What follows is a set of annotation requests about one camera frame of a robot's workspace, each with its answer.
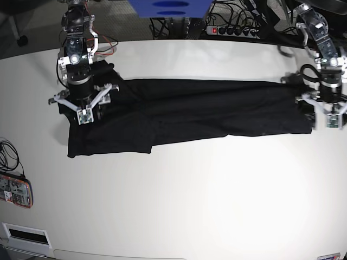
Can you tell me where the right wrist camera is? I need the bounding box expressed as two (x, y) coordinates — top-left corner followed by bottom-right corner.
(76, 108), (94, 125)

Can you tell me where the orange-edged circuit board case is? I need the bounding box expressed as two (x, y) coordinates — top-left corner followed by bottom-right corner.
(1, 172), (34, 209)

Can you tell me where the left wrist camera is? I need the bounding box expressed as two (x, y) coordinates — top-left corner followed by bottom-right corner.
(326, 114), (339, 128)

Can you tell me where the black chair caster wheel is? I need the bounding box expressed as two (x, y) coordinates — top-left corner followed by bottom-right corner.
(17, 35), (28, 47)

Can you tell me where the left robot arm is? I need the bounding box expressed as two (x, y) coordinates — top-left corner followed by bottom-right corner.
(291, 1), (346, 129)

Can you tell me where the white power strip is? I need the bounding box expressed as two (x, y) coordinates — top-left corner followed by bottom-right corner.
(205, 25), (259, 39)

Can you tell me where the black T-shirt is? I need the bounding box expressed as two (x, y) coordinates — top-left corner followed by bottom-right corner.
(63, 70), (313, 158)

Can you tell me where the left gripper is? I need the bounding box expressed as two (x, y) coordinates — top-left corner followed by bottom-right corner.
(295, 83), (346, 130)

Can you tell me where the sticker label at table edge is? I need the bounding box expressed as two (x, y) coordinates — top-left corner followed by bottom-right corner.
(317, 252), (341, 260)

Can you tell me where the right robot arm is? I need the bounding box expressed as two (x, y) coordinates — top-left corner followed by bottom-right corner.
(48, 1), (119, 125)

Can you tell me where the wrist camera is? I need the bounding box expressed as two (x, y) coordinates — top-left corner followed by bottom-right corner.
(326, 114), (339, 128)
(76, 108), (94, 125)

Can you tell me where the black coiled cable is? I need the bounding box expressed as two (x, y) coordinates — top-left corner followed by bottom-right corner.
(0, 138), (25, 179)

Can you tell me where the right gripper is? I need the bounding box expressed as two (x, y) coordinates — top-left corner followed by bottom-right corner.
(48, 76), (119, 121)

